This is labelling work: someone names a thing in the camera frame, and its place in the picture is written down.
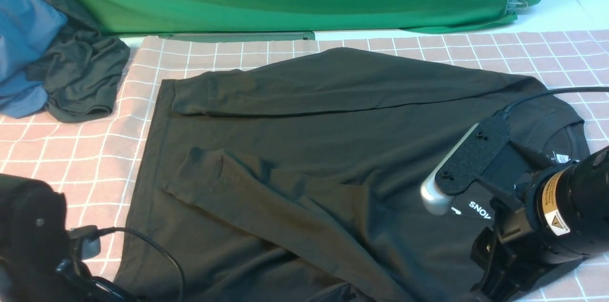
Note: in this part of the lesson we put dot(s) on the blue crumpled garment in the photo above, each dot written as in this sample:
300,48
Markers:
27,28

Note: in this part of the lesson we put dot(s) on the pink grid-pattern tablecloth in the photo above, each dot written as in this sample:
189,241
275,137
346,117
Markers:
95,164

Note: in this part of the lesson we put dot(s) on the clear backdrop clip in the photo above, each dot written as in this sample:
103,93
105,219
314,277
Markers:
514,6

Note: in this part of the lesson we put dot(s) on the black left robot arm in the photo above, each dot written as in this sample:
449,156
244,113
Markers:
41,260

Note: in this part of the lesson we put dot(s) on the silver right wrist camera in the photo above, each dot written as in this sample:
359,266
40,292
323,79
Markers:
464,163

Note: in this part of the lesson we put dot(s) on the gray metal backdrop bar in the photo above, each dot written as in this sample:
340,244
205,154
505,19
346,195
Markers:
219,37

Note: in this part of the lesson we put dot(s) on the dark gray crumpled garment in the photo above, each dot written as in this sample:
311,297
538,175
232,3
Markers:
81,69

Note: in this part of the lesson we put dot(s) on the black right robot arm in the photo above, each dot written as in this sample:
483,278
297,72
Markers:
589,175

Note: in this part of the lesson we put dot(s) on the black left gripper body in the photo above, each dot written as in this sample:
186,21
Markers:
91,288

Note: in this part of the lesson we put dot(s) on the dark gray long-sleeve shirt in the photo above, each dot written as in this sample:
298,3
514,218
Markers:
299,181

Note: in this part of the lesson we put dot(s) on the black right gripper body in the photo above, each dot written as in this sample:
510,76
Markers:
530,239

